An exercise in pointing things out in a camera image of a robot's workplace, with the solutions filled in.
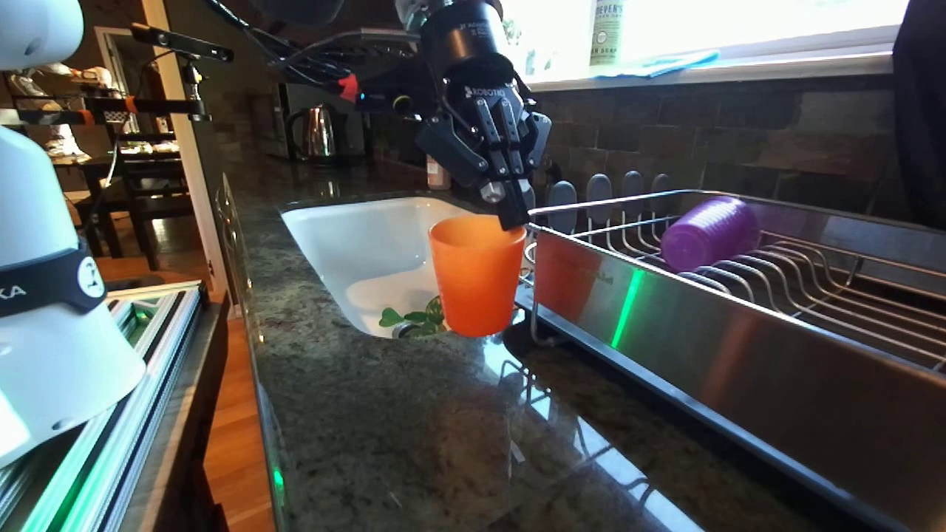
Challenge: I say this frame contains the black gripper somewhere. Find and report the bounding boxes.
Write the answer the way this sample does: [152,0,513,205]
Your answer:
[418,61,555,231]

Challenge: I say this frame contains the orange plastic cup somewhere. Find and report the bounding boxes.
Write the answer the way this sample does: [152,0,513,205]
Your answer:
[427,214,529,338]

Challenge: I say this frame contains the purple plastic cup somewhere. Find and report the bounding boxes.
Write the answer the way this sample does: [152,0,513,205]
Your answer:
[659,191,762,273]

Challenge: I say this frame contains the metal kettle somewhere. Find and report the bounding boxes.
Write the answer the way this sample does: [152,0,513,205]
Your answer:
[291,98,372,164]

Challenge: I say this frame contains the green artificial plant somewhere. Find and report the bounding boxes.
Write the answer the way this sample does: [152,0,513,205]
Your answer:
[375,293,449,343]

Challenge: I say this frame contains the teal flat object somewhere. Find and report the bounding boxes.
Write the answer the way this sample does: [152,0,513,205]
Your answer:
[594,47,725,81]

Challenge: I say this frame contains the dark wooden dining furniture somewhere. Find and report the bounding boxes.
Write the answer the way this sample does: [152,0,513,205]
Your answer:
[56,56,201,273]

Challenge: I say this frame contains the person in dark clothing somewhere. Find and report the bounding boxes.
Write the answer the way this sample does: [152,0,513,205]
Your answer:
[890,0,946,232]

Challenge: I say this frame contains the grey plastic cup holder rail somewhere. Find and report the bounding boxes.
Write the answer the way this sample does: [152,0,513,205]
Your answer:
[542,167,677,213]

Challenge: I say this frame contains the metal wire rack insert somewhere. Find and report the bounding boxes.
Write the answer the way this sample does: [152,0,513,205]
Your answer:
[535,200,946,371]

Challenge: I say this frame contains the aluminium frame robot cart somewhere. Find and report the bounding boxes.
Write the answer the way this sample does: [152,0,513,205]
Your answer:
[0,278,230,532]

